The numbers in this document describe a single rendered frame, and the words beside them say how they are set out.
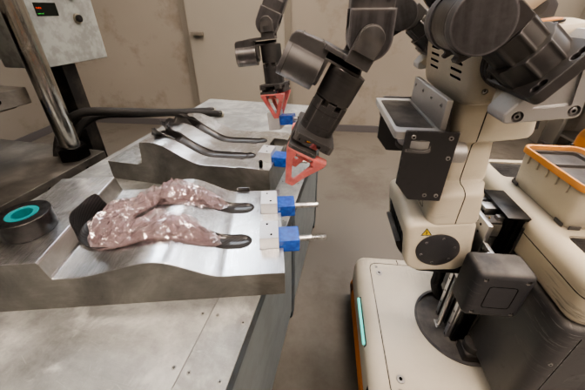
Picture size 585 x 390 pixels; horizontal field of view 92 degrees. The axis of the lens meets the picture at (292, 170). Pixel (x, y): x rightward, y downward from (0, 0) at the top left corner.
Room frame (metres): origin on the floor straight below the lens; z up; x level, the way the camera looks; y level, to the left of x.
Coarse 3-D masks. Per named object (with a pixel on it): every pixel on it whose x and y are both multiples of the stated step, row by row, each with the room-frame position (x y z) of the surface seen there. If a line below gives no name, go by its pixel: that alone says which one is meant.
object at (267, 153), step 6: (264, 150) 0.70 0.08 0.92; (270, 150) 0.70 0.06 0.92; (264, 156) 0.68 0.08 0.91; (270, 156) 0.68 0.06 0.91; (276, 156) 0.69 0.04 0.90; (282, 156) 0.69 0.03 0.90; (270, 162) 0.68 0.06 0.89; (276, 162) 0.68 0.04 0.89; (282, 162) 0.68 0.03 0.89; (306, 162) 0.68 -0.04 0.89
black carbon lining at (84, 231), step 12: (84, 204) 0.47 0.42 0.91; (96, 204) 0.49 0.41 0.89; (240, 204) 0.54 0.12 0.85; (72, 216) 0.43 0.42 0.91; (84, 216) 0.46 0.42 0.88; (72, 228) 0.40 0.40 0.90; (84, 228) 0.44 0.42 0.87; (84, 240) 0.40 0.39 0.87; (228, 240) 0.42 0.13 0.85; (240, 240) 0.42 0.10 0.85
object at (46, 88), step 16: (0, 0) 0.89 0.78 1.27; (16, 0) 0.91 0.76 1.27; (16, 16) 0.90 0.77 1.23; (16, 32) 0.89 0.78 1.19; (32, 32) 0.92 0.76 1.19; (32, 48) 0.90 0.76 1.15; (32, 64) 0.89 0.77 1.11; (48, 64) 0.93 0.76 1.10; (32, 80) 0.89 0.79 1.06; (48, 80) 0.91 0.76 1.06; (48, 96) 0.89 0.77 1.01; (48, 112) 0.89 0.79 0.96; (64, 112) 0.92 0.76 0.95; (64, 128) 0.90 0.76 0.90; (64, 144) 0.89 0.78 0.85; (80, 144) 0.93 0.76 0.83; (64, 160) 0.87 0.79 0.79
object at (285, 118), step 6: (270, 114) 0.82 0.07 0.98; (282, 114) 0.84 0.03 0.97; (288, 114) 0.83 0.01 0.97; (294, 114) 0.84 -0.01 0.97; (270, 120) 0.82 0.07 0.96; (276, 120) 0.81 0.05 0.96; (282, 120) 0.81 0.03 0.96; (288, 120) 0.81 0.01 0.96; (294, 120) 0.82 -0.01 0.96; (270, 126) 0.81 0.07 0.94; (276, 126) 0.81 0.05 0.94; (282, 126) 0.83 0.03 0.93
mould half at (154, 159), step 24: (216, 120) 0.95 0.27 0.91; (144, 144) 0.71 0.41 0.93; (168, 144) 0.72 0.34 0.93; (216, 144) 0.81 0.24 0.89; (240, 144) 0.81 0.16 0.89; (264, 144) 0.80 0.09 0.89; (120, 168) 0.74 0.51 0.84; (144, 168) 0.72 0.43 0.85; (168, 168) 0.70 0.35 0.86; (192, 168) 0.68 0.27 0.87; (216, 168) 0.67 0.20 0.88; (240, 168) 0.65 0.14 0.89; (264, 168) 0.65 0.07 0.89
